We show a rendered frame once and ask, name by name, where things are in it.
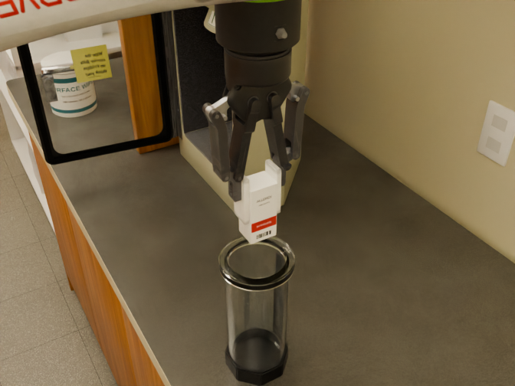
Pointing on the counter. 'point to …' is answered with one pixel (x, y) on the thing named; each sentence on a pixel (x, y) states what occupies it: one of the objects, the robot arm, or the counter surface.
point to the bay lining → (198, 67)
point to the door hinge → (172, 73)
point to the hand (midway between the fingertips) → (257, 193)
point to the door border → (113, 144)
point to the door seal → (111, 147)
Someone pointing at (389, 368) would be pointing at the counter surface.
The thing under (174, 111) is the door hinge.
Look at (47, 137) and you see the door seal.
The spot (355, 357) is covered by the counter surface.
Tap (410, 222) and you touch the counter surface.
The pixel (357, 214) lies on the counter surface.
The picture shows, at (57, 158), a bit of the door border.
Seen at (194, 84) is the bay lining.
